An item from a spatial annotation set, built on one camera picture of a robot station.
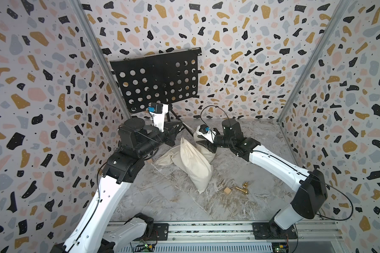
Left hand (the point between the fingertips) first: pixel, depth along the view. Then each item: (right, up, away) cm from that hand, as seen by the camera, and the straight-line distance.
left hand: (182, 123), depth 58 cm
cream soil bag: (-9, -16, +34) cm, 39 cm away
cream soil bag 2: (+7, -23, +24) cm, 34 cm away
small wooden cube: (+22, -35, +27) cm, 49 cm away
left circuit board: (-17, -56, +13) cm, 60 cm away
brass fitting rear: (+31, -35, +27) cm, 54 cm away
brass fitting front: (+32, -33, +30) cm, 54 cm away
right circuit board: (+43, -56, +14) cm, 72 cm away
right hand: (+6, -6, +17) cm, 19 cm away
